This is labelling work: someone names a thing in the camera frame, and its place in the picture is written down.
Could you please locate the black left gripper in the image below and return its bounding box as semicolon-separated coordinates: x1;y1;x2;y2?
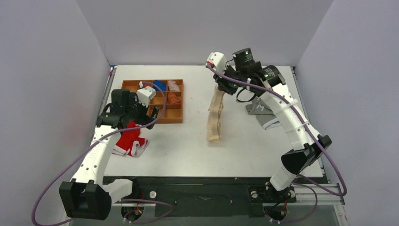
125;93;159;129

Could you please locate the cream beige underwear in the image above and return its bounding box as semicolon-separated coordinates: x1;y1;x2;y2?
207;85;225;143

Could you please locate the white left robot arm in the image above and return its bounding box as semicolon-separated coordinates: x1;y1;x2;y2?
59;86;159;220

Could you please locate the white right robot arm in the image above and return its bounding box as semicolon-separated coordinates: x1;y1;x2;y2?
206;48;332;201

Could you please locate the orange-brown rolled underwear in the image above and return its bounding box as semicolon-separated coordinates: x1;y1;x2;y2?
167;92;180;105

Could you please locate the blue rolled underwear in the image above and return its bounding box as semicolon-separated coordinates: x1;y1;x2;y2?
153;80;167;92

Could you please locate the red underwear white band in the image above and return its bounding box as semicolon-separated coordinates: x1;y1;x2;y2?
93;121;148;157

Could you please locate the grey underwear white band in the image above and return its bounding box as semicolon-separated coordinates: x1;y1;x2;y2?
245;97;281;130

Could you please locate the wooden compartment tray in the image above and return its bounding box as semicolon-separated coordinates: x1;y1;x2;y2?
120;79;184;124

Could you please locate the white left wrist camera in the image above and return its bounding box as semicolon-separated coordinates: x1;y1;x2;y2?
136;81;156;107

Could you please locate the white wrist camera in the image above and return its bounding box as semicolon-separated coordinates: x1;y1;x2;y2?
206;52;227;73
136;81;156;107

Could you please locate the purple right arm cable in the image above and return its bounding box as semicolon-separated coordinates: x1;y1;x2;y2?
206;64;348;225

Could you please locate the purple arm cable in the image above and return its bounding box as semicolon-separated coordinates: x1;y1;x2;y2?
31;81;175;226
206;64;348;225

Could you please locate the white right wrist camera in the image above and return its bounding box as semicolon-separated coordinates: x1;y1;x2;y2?
206;52;227;73

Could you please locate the aluminium table edge rail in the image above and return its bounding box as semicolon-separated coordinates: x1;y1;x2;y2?
81;65;118;175

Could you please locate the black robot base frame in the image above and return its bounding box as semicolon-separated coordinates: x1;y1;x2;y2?
110;177;333;223

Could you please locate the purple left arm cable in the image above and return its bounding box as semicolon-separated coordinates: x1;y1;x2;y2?
31;81;175;226

